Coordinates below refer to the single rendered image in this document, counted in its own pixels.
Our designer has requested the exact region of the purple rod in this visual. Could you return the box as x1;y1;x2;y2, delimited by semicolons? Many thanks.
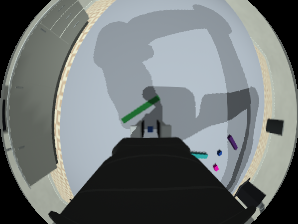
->
227;135;238;150

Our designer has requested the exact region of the turquoise rod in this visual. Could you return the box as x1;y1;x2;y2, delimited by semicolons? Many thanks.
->
190;152;208;159

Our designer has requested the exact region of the green rod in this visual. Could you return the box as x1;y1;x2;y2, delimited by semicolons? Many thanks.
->
121;95;161;123

